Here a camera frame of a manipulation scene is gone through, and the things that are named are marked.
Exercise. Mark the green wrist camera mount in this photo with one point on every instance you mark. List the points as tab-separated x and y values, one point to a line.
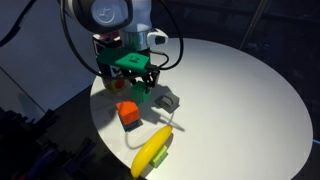
128	61

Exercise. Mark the pink cube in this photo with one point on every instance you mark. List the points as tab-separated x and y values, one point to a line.
111	37

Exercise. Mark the blue block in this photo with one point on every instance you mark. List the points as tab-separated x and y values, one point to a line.
132	127

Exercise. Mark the lime green flat block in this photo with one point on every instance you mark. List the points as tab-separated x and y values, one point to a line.
159	158

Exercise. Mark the black and white picture cube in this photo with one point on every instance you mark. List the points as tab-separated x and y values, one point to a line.
115	70

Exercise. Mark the grey block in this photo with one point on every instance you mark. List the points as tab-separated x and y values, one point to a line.
168	104

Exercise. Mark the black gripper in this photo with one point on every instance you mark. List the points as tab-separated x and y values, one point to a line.
151	72

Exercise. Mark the orange block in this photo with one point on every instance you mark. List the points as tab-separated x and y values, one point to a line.
128	113

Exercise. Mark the yellow cube with orange circle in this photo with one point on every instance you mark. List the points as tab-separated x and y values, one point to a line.
116	87

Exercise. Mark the yellow banana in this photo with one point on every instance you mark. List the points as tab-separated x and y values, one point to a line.
150	148

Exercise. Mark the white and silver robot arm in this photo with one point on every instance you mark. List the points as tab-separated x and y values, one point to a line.
106	13

